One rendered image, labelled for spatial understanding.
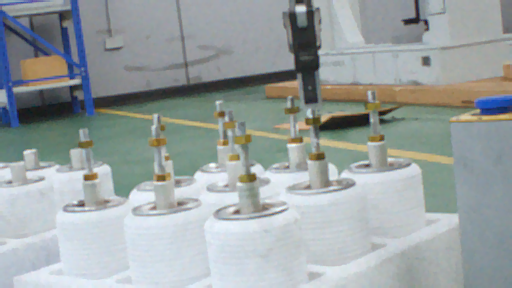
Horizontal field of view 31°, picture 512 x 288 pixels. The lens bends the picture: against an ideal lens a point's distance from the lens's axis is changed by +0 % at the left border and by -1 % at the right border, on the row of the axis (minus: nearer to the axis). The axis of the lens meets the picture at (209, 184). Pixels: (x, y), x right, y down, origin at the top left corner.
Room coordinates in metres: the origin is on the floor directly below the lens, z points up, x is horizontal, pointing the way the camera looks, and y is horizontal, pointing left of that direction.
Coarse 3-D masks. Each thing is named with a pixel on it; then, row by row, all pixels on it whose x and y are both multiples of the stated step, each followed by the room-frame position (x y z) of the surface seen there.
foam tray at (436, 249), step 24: (432, 216) 1.09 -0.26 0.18; (456, 216) 1.07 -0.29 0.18; (384, 240) 1.00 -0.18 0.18; (408, 240) 0.99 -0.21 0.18; (432, 240) 1.00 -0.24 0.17; (456, 240) 1.04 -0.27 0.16; (360, 264) 0.91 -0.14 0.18; (384, 264) 0.92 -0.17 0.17; (408, 264) 0.96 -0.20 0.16; (432, 264) 0.99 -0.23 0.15; (456, 264) 1.03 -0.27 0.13
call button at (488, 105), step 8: (496, 96) 0.92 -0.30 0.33; (504, 96) 0.91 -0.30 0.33; (480, 104) 0.91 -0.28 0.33; (488, 104) 0.90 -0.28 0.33; (496, 104) 0.90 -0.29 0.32; (504, 104) 0.90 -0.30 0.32; (480, 112) 0.92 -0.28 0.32; (488, 112) 0.91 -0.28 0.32; (496, 112) 0.91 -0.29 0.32; (504, 112) 0.90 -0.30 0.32
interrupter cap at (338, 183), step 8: (296, 184) 1.01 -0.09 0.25; (304, 184) 1.00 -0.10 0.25; (336, 184) 0.99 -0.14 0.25; (344, 184) 0.97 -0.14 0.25; (352, 184) 0.96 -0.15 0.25; (288, 192) 0.97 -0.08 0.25; (296, 192) 0.96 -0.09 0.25; (304, 192) 0.95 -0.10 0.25; (312, 192) 0.95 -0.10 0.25; (320, 192) 0.95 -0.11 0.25; (328, 192) 0.95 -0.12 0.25
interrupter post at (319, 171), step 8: (320, 160) 0.98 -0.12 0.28; (328, 160) 0.98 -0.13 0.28; (312, 168) 0.98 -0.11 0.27; (320, 168) 0.97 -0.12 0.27; (328, 168) 0.98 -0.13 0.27; (312, 176) 0.98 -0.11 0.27; (320, 176) 0.97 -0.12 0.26; (328, 176) 0.98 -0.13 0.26; (312, 184) 0.98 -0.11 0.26; (320, 184) 0.97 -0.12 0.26; (328, 184) 0.98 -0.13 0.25
